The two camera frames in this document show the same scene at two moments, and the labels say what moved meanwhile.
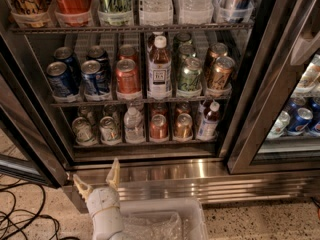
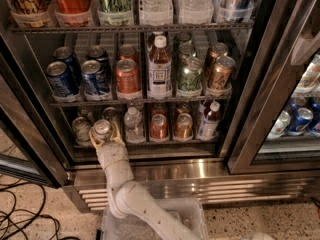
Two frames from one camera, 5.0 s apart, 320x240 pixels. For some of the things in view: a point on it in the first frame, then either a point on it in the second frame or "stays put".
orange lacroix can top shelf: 29,3 stays put
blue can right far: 314,127 stays put
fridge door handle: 304,49 stays put
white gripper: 102,200 → 111,154
